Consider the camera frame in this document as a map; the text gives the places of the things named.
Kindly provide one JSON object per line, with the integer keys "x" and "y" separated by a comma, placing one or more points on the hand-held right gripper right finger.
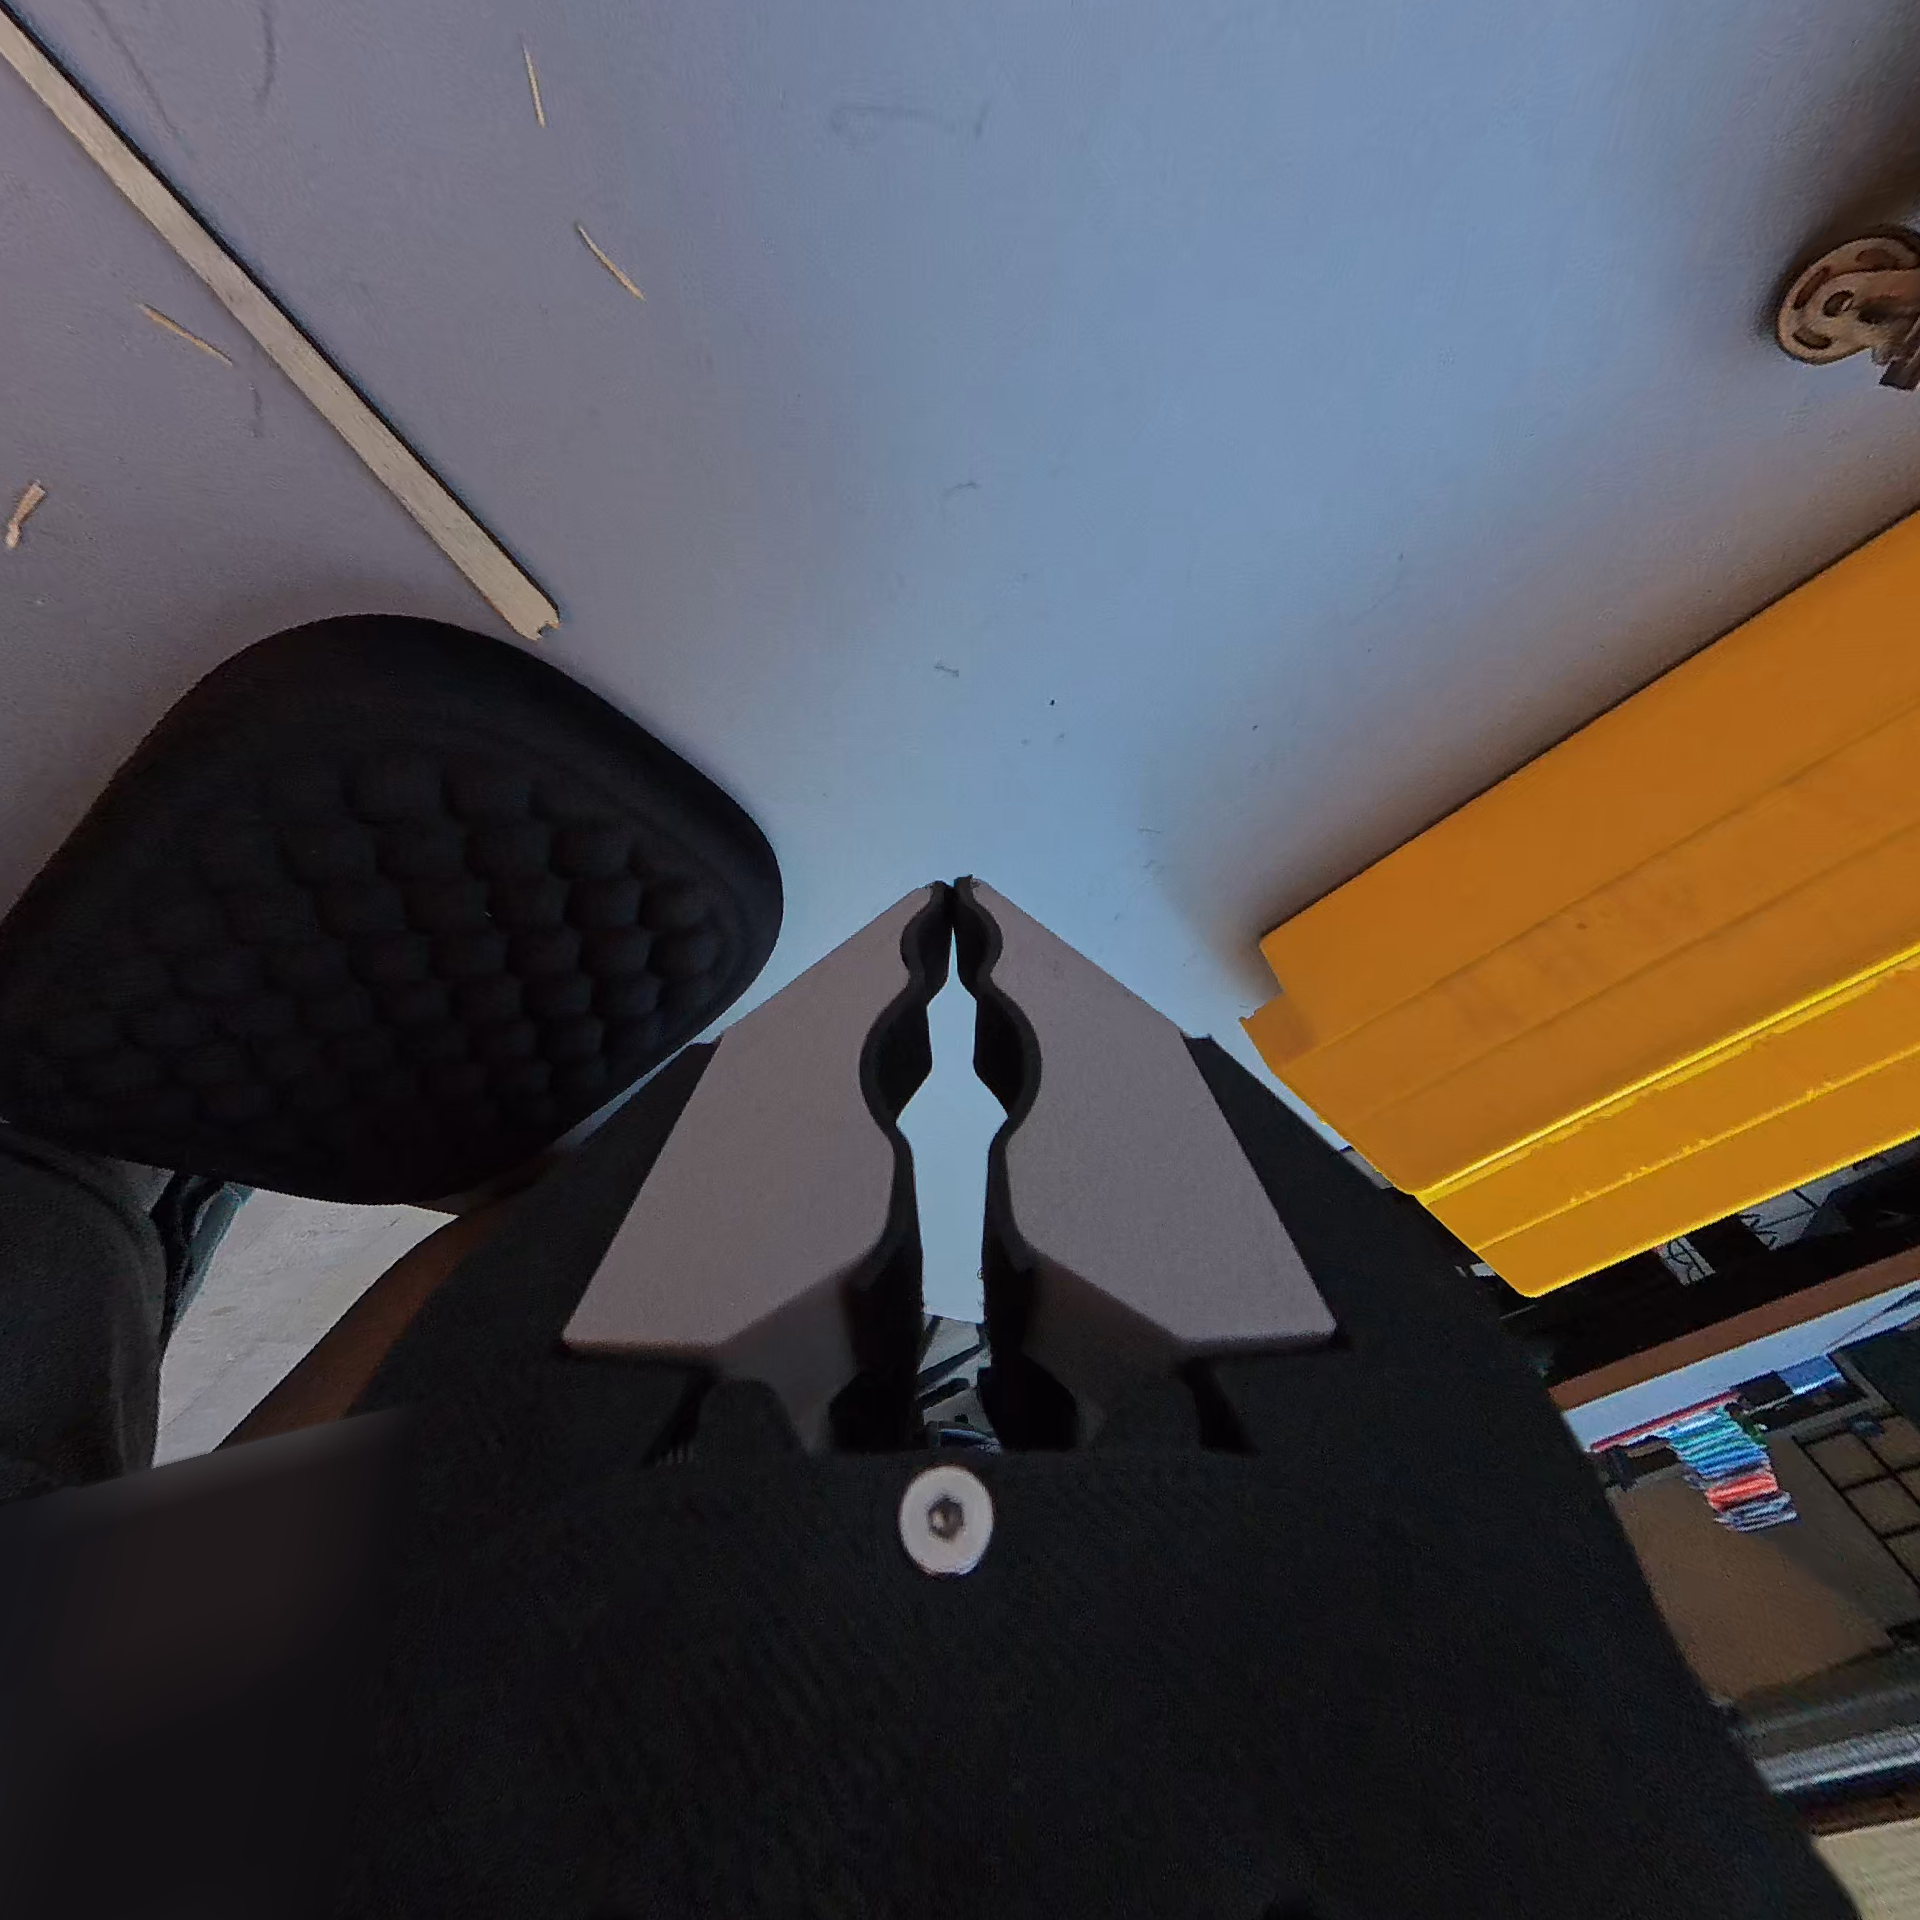
{"x": 1157, "y": 1186}

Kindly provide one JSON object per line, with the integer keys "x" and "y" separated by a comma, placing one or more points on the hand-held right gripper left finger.
{"x": 751, "y": 1186}

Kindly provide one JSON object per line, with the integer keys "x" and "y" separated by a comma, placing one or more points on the round wooden disc with holes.
{"x": 1837, "y": 308}

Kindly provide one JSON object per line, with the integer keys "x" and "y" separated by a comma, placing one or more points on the grey desk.
{"x": 1049, "y": 449}

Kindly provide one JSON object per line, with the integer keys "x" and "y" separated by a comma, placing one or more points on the black bumpy pad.
{"x": 374, "y": 900}

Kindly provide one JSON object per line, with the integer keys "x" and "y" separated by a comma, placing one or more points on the yellow plastic bin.
{"x": 1725, "y": 1170}
{"x": 1649, "y": 842}

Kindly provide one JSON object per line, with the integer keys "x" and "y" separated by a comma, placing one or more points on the colourful stacked items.
{"x": 1741, "y": 1478}

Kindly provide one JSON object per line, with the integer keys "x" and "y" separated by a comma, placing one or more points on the person's dark clothing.
{"x": 75, "y": 1320}

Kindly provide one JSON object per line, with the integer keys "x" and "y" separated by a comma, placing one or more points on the thin wooden splinter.
{"x": 609, "y": 261}
{"x": 189, "y": 333}

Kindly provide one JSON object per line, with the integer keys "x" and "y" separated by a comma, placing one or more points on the long plywood strip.
{"x": 300, "y": 352}

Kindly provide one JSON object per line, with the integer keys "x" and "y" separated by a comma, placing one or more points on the small wooden scrap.
{"x": 23, "y": 515}

